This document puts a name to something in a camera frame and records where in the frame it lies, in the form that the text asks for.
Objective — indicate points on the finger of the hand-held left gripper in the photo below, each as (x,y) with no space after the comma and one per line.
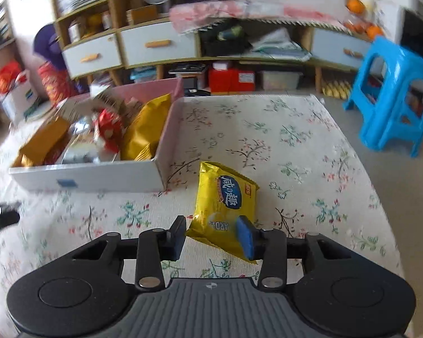
(1,218)

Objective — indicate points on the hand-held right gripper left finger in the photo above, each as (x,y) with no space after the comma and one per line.
(179,239)

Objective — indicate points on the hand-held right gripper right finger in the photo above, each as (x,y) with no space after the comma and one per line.
(246,239)

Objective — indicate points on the small yellow cracker packet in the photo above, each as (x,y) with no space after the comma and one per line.
(222,197)

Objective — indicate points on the yellow snack bag white label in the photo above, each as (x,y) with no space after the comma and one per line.
(42,142)

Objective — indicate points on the pink cardboard box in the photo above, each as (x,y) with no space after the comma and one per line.
(91,177)

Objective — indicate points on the clear blue bread packet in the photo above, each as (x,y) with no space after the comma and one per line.
(79,153)

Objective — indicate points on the large plain yellow snack bag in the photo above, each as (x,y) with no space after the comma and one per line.
(144,126)

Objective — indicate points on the white biscuit-picture snack packet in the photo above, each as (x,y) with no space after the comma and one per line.
(104,97)

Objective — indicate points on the floral tablecloth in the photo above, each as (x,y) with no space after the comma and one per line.
(285,148)

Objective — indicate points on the white shopping bag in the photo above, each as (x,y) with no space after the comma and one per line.
(19,98)

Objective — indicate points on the red gift bag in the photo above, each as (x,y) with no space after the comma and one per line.
(7,77)

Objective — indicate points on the red round drum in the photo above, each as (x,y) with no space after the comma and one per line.
(56,82)

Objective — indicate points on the black floor device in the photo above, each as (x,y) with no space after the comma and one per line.
(195,89)

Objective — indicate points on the red storage box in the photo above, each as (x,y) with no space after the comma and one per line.
(231,80)

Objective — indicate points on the white-lid clear storage box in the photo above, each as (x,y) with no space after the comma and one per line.
(280,80)

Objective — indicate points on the blue-lid storage box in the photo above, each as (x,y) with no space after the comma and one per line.
(144,74)

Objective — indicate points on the black-top clear storage box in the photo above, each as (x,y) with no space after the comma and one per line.
(188,70)

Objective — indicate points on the tall wooden shelf cabinet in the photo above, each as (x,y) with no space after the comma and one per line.
(74,61)

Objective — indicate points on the yellow egg crate foam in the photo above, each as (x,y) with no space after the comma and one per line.
(336,88)

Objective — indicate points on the purple plush toy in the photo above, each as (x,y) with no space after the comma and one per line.
(47,45)

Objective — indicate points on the wooden bookshelf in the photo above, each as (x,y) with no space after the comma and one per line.
(0,31)

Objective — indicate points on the wooden drawer cabinet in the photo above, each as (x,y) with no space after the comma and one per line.
(137,49)

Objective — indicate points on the pile of white bags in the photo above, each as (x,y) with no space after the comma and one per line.
(280,44)

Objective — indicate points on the low wooden open cabinet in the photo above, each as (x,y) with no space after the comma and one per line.
(331,45)

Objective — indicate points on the blue plastic stool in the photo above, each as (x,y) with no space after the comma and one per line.
(391,77)

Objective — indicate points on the brown cardboard box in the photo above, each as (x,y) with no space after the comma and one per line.
(142,14)

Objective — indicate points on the pink patterned cloth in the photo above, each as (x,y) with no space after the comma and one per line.
(232,10)

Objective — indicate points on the orange with leaves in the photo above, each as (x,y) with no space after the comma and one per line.
(354,5)

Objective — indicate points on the black microwave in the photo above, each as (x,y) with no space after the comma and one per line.
(416,28)

